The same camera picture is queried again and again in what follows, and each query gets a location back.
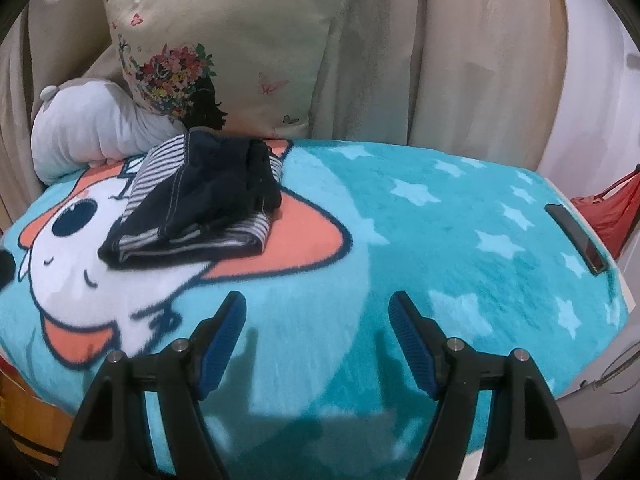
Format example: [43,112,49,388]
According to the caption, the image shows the red cloth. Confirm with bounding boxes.
[570,164,640,260]

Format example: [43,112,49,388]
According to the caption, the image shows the grey plush toy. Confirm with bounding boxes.
[31,78,187,184]

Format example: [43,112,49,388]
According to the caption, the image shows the cream floral pillow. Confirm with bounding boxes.
[101,0,359,139]

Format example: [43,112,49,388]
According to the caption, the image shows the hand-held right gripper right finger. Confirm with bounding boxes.
[388,291,584,480]

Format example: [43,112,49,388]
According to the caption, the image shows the black smartphone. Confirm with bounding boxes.
[544,203,609,277]

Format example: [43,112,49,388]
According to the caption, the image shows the dark striped pants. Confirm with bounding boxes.
[97,130,284,269]

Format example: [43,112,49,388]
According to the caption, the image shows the wooden bed frame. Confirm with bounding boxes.
[0,360,86,480]

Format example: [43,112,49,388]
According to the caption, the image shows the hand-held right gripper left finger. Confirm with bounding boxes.
[58,291,248,480]

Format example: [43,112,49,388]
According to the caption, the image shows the teal printed cartoon blanket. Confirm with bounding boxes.
[0,139,630,467]

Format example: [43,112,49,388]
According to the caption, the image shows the beige curtain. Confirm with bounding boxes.
[0,0,571,233]

